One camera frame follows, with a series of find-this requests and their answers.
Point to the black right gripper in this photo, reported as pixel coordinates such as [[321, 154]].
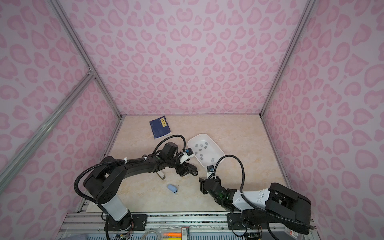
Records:
[[202, 186]]

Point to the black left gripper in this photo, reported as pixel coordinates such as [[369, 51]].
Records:
[[186, 171]]

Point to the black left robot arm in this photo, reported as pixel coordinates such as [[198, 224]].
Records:
[[100, 183]]

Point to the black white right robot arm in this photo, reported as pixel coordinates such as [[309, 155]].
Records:
[[277, 204]]

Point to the white plastic tray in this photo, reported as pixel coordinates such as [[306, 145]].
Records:
[[205, 149]]

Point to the blue book yellow label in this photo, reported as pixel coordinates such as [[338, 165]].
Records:
[[160, 127]]

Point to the orange marker pen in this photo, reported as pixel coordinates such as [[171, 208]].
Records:
[[172, 235]]

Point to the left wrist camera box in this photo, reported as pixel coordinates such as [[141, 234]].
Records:
[[187, 154]]

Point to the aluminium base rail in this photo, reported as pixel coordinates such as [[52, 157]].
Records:
[[202, 226]]

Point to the aluminium diagonal frame bar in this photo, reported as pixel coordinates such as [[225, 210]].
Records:
[[19, 160]]

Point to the aluminium frame corner post right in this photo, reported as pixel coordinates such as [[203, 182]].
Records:
[[307, 13]]

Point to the aluminium frame corner post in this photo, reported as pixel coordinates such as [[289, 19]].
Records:
[[307, 13], [79, 46]]

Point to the aluminium frame corner post left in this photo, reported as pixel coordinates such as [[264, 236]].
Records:
[[79, 46]]

